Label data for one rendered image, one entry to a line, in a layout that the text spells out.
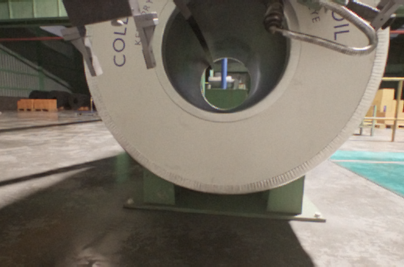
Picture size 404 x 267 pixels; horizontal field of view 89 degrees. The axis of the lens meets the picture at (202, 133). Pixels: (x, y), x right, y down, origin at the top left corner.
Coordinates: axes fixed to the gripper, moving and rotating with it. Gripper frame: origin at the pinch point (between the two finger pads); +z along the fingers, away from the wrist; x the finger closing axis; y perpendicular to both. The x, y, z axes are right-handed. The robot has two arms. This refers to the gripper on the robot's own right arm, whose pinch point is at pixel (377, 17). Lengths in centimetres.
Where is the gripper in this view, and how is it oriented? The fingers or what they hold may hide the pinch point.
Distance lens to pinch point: 84.4
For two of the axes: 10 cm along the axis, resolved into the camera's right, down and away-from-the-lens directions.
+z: -1.8, 5.5, 8.2
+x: -4.4, 7.0, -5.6
